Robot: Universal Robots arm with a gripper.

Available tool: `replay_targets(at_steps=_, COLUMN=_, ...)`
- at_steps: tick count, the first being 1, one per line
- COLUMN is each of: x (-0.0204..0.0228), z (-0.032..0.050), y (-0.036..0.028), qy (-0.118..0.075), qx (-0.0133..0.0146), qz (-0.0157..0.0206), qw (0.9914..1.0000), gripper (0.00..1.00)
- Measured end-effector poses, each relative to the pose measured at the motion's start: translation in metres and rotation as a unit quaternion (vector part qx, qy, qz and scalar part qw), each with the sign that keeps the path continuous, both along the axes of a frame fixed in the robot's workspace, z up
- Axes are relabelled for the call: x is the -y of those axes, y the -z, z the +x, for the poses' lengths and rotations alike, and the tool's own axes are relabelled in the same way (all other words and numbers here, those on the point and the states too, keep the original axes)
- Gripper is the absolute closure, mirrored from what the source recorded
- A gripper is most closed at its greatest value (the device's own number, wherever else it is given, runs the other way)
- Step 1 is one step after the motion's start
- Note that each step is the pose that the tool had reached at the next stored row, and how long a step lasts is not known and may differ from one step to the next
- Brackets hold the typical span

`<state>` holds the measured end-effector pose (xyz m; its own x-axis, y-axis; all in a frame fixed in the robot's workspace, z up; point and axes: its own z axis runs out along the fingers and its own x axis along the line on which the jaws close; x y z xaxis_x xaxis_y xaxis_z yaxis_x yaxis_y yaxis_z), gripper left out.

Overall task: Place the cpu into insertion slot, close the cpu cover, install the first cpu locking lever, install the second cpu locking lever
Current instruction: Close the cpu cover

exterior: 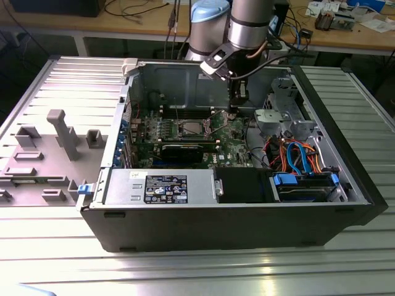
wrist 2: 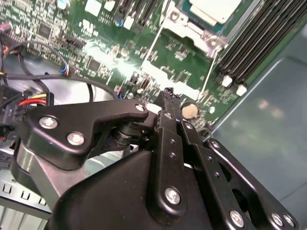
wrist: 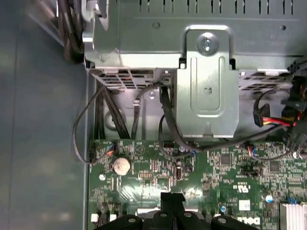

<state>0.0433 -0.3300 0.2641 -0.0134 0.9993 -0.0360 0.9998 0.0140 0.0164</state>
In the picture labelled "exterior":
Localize hard disk blue carrier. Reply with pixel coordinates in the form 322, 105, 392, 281
270, 172, 340, 203

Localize grey parts rack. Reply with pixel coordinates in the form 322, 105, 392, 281
0, 109, 109, 207

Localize green motherboard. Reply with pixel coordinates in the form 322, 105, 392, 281
129, 107, 257, 169

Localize black RAM slot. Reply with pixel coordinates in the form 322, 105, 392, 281
160, 110, 215, 116
160, 107, 215, 112
160, 114, 215, 120
160, 104, 215, 109

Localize black drive bay cover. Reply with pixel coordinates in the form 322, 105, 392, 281
214, 168, 274, 204

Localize grey device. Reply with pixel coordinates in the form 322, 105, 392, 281
333, 12, 356, 31

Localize silver CPU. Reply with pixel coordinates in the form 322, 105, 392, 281
182, 122, 204, 135

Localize silver power supply unit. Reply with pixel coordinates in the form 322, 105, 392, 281
104, 168, 215, 206

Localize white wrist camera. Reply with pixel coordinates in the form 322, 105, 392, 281
199, 46, 233, 81

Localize metal socket cover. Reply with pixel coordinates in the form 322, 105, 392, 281
206, 109, 230, 135

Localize orange wire bundle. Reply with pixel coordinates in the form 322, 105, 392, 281
271, 139, 325, 175

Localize blue flat wire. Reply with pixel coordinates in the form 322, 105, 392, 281
296, 140, 312, 176
286, 141, 302, 172

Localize black PC case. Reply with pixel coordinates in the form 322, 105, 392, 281
75, 57, 389, 253

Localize black monitor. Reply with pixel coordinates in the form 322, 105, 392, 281
9, 0, 101, 18

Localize wooden desk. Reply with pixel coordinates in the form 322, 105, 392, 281
0, 0, 395, 56

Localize black heatsink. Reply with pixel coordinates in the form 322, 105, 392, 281
314, 9, 335, 31

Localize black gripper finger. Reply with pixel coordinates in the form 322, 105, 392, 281
228, 81, 249, 120

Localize metal drive cage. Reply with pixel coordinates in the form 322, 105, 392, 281
253, 76, 320, 141

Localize white papers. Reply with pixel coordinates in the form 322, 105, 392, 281
359, 15, 395, 33

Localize CPU socket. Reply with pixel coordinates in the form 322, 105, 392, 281
177, 119, 211, 138

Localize black graphics card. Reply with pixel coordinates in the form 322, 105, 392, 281
160, 142, 204, 164

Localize beige case latch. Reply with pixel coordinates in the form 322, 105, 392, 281
121, 57, 139, 77

